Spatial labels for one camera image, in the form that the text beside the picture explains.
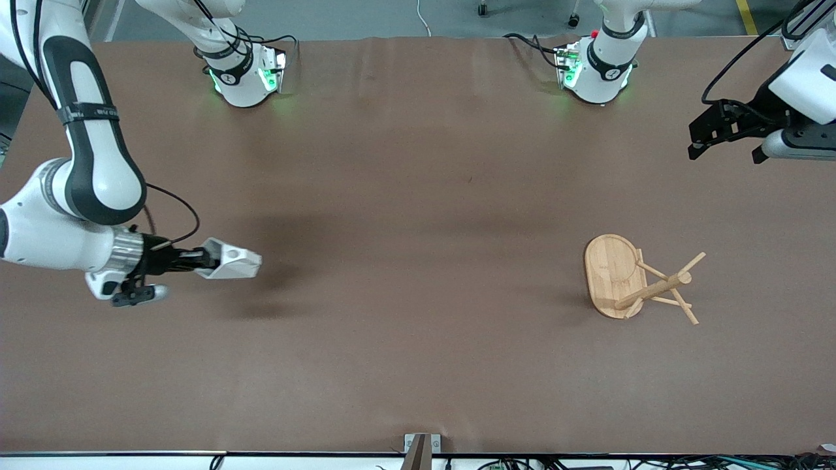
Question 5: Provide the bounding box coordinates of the tangled cable bundle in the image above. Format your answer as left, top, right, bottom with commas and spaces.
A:
477, 450, 836, 470

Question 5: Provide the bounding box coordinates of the black right base cable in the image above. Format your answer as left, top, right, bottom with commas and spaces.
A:
243, 31, 298, 53

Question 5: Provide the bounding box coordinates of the black left base cable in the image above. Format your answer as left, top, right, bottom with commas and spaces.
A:
503, 33, 564, 70

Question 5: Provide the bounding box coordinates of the grey metal bracket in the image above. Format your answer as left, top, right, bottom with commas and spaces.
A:
404, 433, 442, 470

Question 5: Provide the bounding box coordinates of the black base cable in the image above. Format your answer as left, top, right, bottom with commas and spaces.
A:
243, 31, 298, 53
503, 33, 564, 70

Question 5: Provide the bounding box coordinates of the wooden cup rack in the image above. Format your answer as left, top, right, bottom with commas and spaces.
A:
584, 234, 707, 326

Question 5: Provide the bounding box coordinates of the white angular cup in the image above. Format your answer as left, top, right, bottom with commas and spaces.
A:
196, 238, 263, 280

